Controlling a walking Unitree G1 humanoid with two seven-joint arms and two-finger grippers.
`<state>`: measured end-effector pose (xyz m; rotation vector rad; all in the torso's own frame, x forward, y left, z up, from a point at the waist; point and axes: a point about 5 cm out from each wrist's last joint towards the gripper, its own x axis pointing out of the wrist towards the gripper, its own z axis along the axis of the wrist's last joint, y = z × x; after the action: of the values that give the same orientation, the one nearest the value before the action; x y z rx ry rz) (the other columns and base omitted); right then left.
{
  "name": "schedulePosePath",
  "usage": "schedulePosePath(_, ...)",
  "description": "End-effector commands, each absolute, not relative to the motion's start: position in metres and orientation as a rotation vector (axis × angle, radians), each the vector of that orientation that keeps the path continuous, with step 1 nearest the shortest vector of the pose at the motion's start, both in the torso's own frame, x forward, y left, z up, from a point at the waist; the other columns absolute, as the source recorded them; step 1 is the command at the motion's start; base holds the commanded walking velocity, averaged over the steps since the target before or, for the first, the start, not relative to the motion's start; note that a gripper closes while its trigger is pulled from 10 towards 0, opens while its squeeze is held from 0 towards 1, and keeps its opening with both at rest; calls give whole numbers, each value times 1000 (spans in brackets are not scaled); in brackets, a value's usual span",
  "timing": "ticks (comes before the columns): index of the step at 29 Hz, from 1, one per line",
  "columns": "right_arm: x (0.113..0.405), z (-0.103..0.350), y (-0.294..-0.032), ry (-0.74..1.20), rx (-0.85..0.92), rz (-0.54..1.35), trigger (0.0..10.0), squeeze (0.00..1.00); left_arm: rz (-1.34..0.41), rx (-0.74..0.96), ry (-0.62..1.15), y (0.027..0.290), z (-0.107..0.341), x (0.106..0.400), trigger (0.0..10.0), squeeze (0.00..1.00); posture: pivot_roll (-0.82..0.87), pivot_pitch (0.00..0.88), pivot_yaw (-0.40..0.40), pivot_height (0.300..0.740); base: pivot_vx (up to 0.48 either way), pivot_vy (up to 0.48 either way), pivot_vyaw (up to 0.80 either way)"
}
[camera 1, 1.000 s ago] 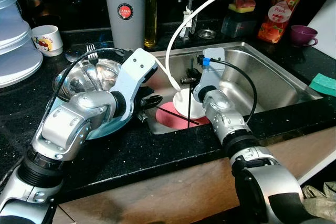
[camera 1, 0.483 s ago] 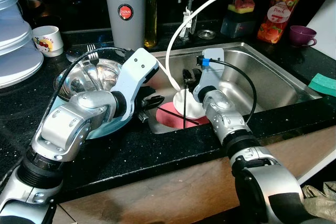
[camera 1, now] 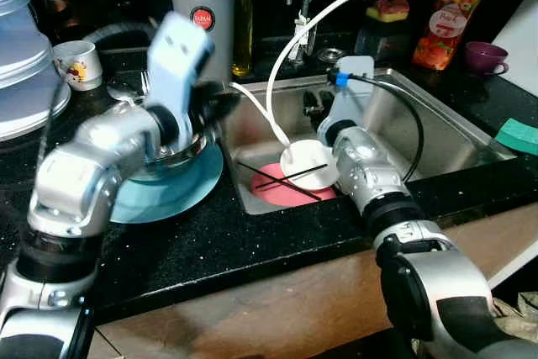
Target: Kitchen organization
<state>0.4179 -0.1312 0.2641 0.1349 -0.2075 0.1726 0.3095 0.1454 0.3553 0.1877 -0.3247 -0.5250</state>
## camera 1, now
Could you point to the olive plastic bag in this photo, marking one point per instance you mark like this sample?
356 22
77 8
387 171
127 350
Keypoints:
517 317

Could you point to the white board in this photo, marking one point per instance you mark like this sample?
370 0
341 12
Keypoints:
521 48

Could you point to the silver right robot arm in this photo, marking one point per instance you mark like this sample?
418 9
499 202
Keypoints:
370 174

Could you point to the orange fruit print pouch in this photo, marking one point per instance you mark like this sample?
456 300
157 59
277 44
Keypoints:
441 31

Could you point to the red yellow green sponge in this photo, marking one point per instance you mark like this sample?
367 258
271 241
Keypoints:
393 8

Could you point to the white stacked food container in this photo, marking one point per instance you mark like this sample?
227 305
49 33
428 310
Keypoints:
25 73

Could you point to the pink plate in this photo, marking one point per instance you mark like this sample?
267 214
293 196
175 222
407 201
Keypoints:
286 196

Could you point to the white bowl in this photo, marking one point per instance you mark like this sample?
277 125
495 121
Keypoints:
307 157

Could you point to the thin white tube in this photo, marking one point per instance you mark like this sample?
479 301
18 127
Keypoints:
252 100

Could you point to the white mug cherry print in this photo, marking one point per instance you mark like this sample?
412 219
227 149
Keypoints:
80 69

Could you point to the round chrome counter fitting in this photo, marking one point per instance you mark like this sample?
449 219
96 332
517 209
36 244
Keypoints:
330 55

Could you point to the stainless steel sink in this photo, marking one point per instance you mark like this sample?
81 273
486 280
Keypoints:
454 132

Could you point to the stainless steel bowl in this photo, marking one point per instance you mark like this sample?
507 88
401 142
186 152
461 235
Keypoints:
181 157

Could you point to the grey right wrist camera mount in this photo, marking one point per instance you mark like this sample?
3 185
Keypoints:
357 69

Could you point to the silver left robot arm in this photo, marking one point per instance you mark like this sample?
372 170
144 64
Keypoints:
76 182

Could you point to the light blue plate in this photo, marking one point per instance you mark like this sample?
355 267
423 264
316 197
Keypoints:
168 195

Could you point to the dark sponge holder container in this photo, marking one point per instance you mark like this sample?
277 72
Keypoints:
382 39

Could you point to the yellow oil bottle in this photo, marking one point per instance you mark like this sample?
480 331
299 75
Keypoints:
242 48

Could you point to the tall grey canister red label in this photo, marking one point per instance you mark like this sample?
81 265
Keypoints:
217 48

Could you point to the purple cup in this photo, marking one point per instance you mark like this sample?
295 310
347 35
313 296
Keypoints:
483 58

